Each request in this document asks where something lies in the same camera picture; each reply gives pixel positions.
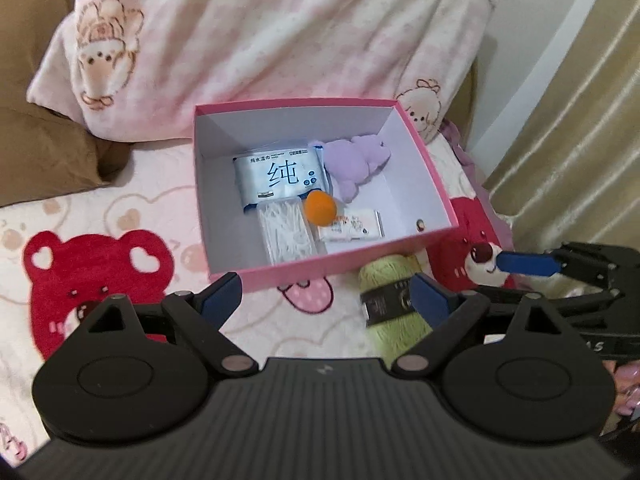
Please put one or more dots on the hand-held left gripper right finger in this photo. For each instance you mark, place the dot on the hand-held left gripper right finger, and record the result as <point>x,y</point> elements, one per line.
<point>430,301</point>

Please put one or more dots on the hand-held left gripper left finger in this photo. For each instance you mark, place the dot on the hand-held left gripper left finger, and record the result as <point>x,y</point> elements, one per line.
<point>222,299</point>

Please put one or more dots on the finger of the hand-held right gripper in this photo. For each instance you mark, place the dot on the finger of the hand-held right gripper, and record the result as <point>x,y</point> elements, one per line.
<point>527,262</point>
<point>585,306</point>

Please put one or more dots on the green yarn skein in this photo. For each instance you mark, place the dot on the green yarn skein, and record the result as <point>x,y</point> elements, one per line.
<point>395,345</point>

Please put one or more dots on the clear cotton swab pack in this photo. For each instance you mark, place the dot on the clear cotton swab pack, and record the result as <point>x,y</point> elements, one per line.
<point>287,232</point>

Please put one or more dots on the pink cardboard box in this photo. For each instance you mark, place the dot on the pink cardboard box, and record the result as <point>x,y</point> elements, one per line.
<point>400,195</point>

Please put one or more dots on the small white tissue packet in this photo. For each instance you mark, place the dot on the small white tissue packet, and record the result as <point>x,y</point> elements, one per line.
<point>350,225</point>

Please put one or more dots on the orange ball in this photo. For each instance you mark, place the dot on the orange ball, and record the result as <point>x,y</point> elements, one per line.
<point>320,207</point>

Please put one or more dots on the white blue wet wipes pack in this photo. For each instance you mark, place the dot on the white blue wet wipes pack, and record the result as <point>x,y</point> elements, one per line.
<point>280,175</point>

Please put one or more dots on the person's right hand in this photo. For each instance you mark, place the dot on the person's right hand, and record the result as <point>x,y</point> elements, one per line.
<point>629,387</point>

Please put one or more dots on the small round dark object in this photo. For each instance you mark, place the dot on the small round dark object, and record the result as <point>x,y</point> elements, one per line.
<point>420,224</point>

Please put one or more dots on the purple cloth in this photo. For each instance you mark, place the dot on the purple cloth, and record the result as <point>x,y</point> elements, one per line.
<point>462,155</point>

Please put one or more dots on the printed bear blanket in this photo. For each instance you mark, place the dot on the printed bear blanket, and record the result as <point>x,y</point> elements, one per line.
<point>125,210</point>

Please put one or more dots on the beige curtain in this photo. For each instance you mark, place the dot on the beige curtain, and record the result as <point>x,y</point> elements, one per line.
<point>575,135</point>

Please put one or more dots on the purple plush toy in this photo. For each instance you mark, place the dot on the purple plush toy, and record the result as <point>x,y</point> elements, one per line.
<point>350,165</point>

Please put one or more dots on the brown cushion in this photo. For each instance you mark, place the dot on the brown cushion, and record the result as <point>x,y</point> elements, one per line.
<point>40,150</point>

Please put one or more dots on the pink plaid printed pillow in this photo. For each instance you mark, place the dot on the pink plaid printed pillow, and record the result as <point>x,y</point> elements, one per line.
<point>250,35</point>

